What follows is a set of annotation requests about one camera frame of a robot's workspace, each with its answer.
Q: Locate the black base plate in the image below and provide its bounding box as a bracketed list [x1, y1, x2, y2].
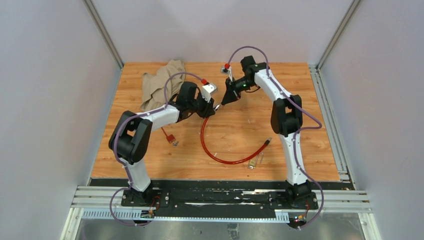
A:
[88, 178, 357, 220]

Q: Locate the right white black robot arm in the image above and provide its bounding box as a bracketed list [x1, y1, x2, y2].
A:
[221, 55, 318, 209]

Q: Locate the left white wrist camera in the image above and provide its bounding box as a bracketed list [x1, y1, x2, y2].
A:
[200, 78, 218, 103]

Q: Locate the beige cloth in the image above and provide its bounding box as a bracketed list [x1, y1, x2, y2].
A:
[140, 59, 185, 112]

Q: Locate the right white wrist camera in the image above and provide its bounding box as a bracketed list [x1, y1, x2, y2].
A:
[220, 63, 233, 82]

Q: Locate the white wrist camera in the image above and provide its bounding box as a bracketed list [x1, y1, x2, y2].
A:
[200, 78, 218, 103]
[220, 63, 233, 82]

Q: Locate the red cable lock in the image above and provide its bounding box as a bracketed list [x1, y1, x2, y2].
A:
[199, 112, 273, 166]

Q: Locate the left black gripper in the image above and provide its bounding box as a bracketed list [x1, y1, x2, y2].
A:
[188, 92, 216, 119]

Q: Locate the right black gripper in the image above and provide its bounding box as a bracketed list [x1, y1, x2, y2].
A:
[221, 77, 256, 106]

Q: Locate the brass padlock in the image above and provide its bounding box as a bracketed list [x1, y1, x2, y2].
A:
[247, 152, 265, 170]

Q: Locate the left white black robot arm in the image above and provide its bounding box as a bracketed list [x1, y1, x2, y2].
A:
[108, 82, 218, 207]

